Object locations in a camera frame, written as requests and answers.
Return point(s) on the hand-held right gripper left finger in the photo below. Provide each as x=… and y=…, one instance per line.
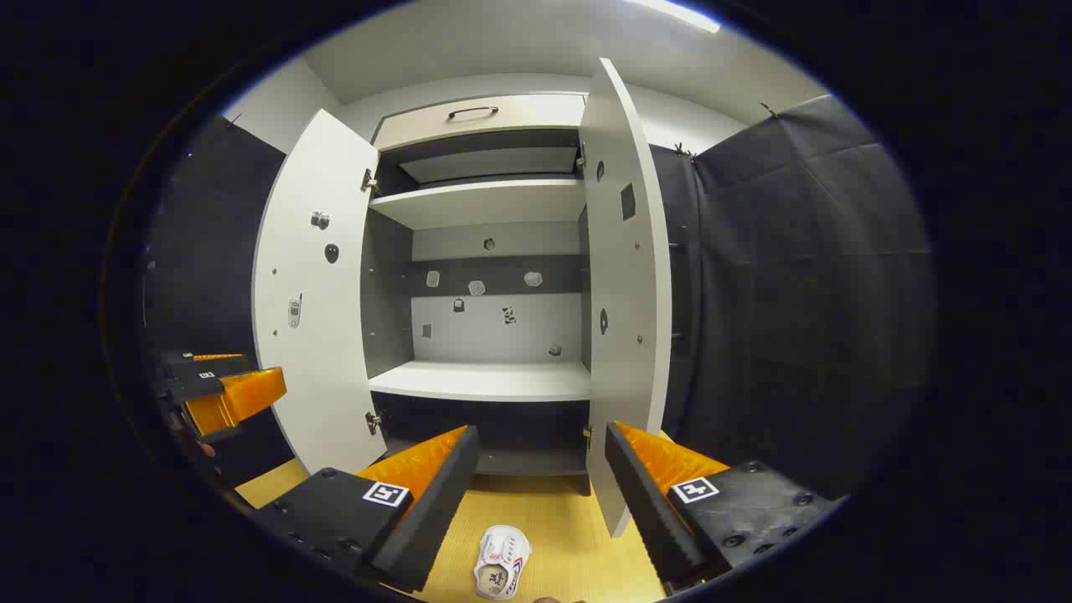
x=427, y=519

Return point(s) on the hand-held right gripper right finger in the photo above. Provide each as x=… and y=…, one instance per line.
x=645, y=511

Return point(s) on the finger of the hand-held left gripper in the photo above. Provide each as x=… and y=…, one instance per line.
x=209, y=383
x=180, y=358

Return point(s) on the white canvas shoe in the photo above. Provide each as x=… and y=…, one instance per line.
x=501, y=561

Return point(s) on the white shoe cabinet door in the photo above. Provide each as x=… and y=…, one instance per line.
x=624, y=377
x=318, y=377

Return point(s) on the white grey shoe cabinet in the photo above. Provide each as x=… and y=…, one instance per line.
x=536, y=335

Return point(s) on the white cabinet shelf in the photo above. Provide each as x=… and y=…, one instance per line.
x=477, y=381
x=477, y=205

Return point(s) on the white cabinet drawer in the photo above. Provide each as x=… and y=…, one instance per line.
x=536, y=117

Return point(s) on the black cloth clip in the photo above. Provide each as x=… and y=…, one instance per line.
x=682, y=152
x=769, y=109

